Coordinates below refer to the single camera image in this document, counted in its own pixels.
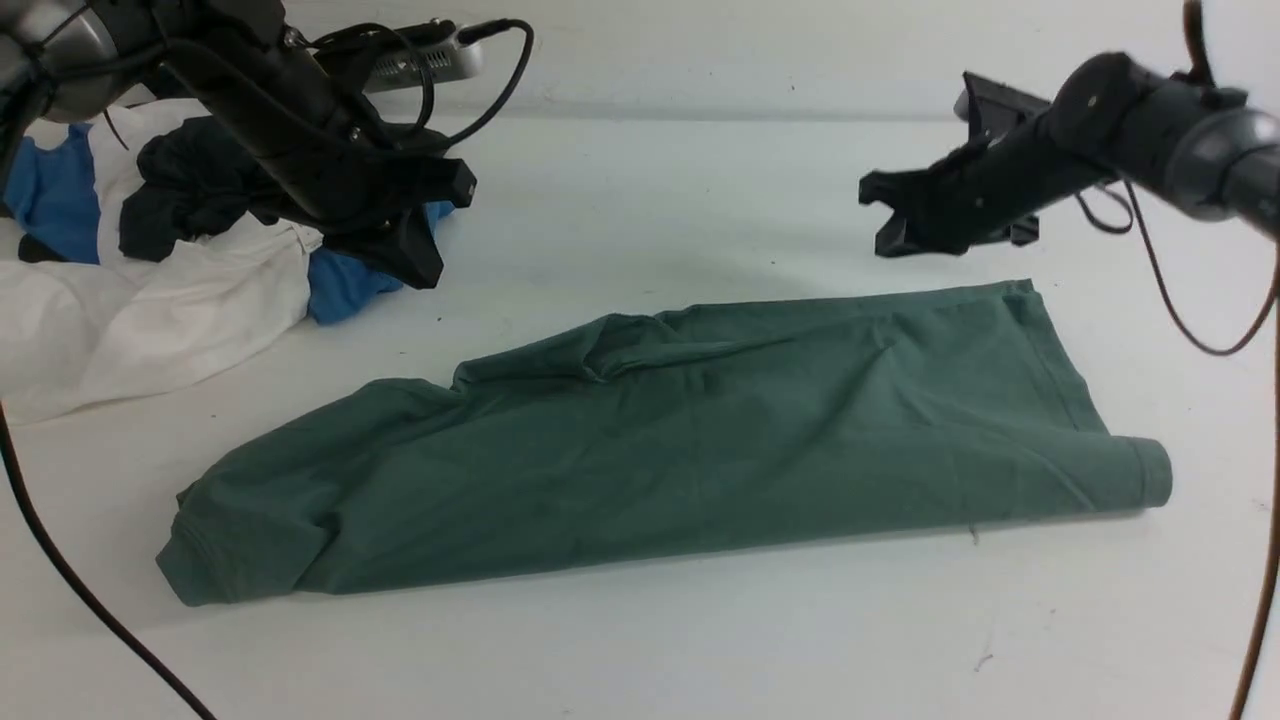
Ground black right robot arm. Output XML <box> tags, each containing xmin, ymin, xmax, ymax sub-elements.
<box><xmin>859</xmin><ymin>53</ymin><xmax>1279</xmax><ymax>258</ymax></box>

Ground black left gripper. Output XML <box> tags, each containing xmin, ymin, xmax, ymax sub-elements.
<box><xmin>280</xmin><ymin>152</ymin><xmax>477</xmax><ymax>290</ymax></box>

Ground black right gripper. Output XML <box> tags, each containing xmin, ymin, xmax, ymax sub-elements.
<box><xmin>858</xmin><ymin>140</ymin><xmax>1041</xmax><ymax>259</ymax></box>

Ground green long sleeve shirt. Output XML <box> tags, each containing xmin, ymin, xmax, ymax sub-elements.
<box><xmin>156</xmin><ymin>281</ymin><xmax>1172</xmax><ymax>607</ymax></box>

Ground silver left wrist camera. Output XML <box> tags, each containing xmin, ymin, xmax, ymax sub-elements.
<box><xmin>314</xmin><ymin>20</ymin><xmax>484</xmax><ymax>94</ymax></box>

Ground dark grey shirt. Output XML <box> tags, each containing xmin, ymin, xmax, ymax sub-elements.
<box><xmin>17</xmin><ymin>115</ymin><xmax>301</xmax><ymax>265</ymax></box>

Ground brown right camera cable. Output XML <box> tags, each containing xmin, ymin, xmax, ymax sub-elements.
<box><xmin>1075</xmin><ymin>0</ymin><xmax>1280</xmax><ymax>720</ymax></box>

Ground white shirt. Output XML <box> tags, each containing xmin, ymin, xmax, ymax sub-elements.
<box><xmin>1</xmin><ymin>99</ymin><xmax>321</xmax><ymax>425</ymax></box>

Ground blue shirt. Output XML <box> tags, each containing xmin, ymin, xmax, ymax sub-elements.
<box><xmin>3</xmin><ymin>123</ymin><xmax>403</xmax><ymax>325</ymax></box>

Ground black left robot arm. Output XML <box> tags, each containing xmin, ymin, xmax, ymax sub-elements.
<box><xmin>1</xmin><ymin>1</ymin><xmax>476</xmax><ymax>290</ymax></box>

